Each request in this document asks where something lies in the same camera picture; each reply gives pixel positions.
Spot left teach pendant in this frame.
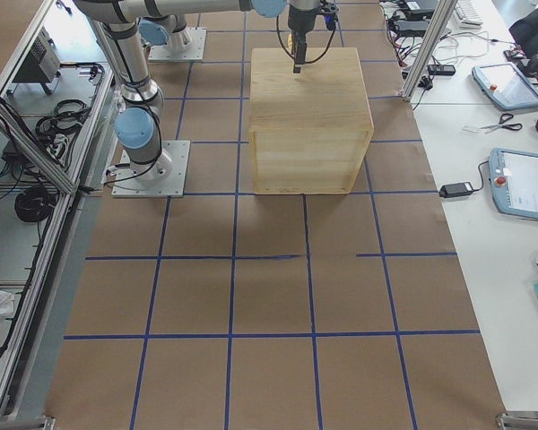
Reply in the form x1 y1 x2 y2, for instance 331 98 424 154
472 63 538 111

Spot wooden drawer cabinet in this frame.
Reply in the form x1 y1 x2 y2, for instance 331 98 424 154
248 47 374 194

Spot black power brick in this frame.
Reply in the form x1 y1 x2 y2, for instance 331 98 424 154
438 181 475 199

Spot right teach pendant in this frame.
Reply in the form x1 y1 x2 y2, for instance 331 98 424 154
489 148 538 220

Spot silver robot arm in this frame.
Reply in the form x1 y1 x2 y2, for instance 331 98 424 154
138 14 193 51
75 0 323 106

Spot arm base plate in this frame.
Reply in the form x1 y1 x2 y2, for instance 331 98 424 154
149 27 207 63
111 140 190 198

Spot black scissors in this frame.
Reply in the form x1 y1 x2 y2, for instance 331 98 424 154
481 113 523 133

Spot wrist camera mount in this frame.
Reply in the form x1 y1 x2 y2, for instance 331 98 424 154
317 0 338 31

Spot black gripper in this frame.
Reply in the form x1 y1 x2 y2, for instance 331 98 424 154
288 0 318 73

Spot aluminium frame post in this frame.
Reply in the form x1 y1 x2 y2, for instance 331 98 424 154
401 0 456 101

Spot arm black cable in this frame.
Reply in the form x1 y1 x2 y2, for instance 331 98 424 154
275 15 340 65

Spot teach pendant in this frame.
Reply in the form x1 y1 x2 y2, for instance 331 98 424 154
472 63 538 111
489 148 538 220

